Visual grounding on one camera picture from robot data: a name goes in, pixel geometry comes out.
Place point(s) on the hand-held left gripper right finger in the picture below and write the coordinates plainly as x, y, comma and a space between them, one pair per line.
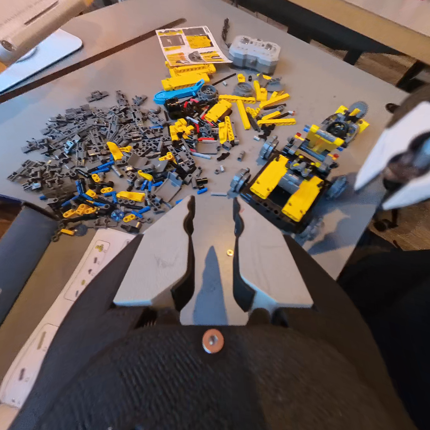
272, 268

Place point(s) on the pile of building bricks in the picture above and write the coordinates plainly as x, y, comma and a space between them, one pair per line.
84, 144

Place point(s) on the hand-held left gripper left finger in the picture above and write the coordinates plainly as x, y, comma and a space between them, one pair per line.
158, 265

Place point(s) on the black angled connector piece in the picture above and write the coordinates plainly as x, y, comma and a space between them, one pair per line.
130, 228

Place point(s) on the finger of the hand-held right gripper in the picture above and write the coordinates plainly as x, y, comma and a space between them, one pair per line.
413, 195
393, 144

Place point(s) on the group of long yellow beams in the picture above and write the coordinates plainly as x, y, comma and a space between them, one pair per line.
268, 114

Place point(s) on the black office chair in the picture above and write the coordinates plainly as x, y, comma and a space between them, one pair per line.
383, 225

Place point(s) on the light grey axle rod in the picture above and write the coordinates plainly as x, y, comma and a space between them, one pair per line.
219, 194

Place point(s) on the small sticker sheet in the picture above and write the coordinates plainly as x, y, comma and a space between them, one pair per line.
191, 43

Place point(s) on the person's dark top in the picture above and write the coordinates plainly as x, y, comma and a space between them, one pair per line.
396, 336

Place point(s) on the yellow rectangular panel piece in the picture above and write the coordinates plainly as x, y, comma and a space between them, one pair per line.
217, 111

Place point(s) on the grey hub block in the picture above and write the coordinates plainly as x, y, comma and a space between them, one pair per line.
255, 52

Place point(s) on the grey curved panel piece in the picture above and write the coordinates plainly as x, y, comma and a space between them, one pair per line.
173, 186

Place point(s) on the dark grey cardboard box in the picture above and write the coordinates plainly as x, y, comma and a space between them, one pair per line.
23, 252

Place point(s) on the instruction sheet display stand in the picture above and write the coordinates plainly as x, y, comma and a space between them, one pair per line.
33, 43

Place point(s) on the white building instruction booklet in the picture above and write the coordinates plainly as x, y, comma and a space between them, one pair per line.
50, 319

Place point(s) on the yellow black brick vehicle model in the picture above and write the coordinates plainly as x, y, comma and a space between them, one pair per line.
285, 188

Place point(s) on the yellow blue beam assembly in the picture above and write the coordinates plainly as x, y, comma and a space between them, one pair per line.
184, 82

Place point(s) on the grey gear wheel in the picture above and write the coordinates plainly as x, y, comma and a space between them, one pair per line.
244, 90

